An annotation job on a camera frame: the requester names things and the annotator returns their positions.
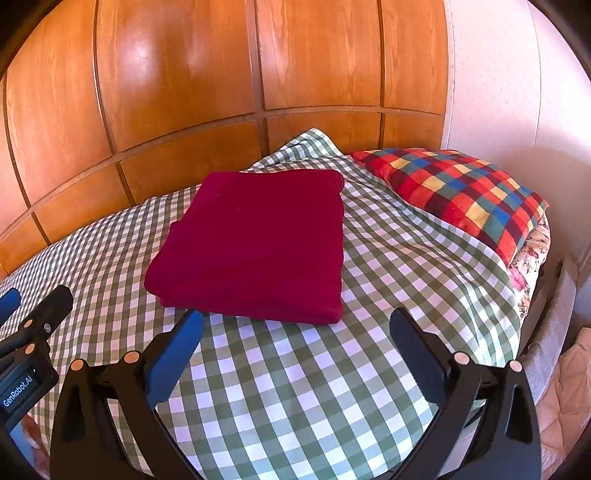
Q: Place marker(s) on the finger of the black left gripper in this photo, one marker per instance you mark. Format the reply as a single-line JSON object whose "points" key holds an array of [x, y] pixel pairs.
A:
{"points": [[41, 322], [9, 303]]}

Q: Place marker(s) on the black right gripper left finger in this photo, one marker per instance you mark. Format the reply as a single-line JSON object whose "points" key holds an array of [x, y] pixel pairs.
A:
{"points": [[85, 443]]}

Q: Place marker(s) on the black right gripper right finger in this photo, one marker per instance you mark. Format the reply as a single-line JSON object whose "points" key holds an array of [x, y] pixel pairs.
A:
{"points": [[507, 442]]}

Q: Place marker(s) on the dark red knitted sweater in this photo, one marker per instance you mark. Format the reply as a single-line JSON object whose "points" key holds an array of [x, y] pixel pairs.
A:
{"points": [[268, 246]]}

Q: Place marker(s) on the floral bed sheet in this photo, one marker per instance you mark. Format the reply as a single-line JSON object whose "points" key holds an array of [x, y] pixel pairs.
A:
{"points": [[525, 268]]}

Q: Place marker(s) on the multicolour checkered pillow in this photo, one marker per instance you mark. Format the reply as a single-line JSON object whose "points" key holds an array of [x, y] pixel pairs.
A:
{"points": [[469, 193]]}

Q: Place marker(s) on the grey bed frame edge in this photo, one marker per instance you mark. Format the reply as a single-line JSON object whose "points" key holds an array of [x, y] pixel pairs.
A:
{"points": [[542, 352]]}

